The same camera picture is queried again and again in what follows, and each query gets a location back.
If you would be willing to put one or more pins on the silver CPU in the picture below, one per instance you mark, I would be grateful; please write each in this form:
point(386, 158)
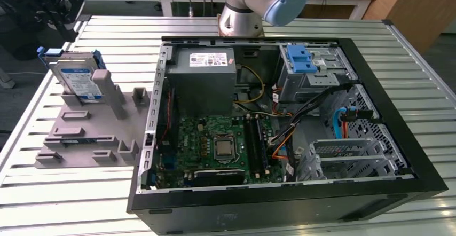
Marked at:
point(223, 148)

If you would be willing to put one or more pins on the black RAM slot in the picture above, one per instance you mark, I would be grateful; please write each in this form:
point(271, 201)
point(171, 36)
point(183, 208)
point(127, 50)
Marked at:
point(263, 148)
point(252, 145)

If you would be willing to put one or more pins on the blue plastic drive latch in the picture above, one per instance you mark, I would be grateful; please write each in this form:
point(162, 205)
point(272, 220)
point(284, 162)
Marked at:
point(298, 57)

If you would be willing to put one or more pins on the black office chair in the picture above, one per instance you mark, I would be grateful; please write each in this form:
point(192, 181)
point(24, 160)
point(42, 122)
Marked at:
point(22, 46)

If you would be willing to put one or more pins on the black PC case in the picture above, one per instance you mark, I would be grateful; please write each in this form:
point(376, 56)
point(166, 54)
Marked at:
point(250, 206)

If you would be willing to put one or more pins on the RAM stick in rack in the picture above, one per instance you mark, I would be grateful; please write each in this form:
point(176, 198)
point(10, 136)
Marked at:
point(80, 140)

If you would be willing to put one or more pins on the green motherboard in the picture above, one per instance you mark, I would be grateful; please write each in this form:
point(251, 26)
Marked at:
point(192, 142)

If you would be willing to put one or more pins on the black graphics card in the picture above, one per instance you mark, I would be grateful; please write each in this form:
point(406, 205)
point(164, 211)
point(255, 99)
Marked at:
point(218, 177)

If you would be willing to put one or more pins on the CPU socket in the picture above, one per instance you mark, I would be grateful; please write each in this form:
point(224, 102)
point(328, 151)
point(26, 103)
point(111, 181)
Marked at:
point(226, 135)

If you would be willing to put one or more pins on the grey parts rack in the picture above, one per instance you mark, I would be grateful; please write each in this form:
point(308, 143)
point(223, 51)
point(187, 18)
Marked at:
point(92, 129)

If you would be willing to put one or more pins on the wooden cabinet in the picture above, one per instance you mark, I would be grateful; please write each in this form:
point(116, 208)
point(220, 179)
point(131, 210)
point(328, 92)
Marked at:
point(420, 11)

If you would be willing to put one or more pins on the grey power supply unit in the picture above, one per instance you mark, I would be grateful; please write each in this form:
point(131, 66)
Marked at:
point(203, 91)

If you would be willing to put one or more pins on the metal optical drive cage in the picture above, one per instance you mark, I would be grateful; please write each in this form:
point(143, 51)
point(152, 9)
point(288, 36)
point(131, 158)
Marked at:
point(310, 86)

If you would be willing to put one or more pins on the grey metal stand foot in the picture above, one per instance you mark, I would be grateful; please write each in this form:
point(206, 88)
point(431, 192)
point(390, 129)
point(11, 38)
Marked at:
point(7, 82)

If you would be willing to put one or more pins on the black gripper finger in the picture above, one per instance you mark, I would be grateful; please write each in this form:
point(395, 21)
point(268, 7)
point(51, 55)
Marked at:
point(75, 14)

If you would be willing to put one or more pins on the hard disk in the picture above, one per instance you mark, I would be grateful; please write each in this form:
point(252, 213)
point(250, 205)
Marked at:
point(80, 83)

